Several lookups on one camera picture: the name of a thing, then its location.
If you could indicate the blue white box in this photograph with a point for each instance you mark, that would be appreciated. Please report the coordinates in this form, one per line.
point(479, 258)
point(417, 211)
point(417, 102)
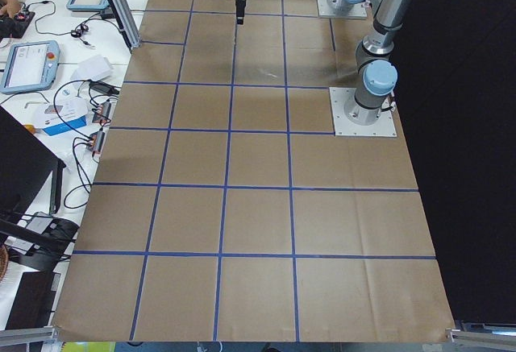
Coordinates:
point(62, 117)

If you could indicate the person hand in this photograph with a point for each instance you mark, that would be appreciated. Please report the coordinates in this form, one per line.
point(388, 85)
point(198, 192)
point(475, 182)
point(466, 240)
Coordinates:
point(10, 7)

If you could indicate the black power adapter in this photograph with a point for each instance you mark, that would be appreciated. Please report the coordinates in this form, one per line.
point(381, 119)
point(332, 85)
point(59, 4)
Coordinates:
point(103, 88)

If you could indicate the teach pendant near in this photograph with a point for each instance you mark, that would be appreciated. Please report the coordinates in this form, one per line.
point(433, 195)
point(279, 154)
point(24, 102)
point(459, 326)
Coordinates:
point(30, 67)

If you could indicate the black monitor stand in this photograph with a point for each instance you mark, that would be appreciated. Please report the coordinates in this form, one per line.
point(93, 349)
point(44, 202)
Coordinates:
point(31, 178)

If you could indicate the aluminium frame post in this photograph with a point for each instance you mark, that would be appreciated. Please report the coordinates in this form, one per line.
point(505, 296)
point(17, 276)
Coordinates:
point(126, 23)

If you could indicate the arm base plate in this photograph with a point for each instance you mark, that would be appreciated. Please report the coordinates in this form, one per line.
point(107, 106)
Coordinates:
point(352, 120)
point(325, 11)

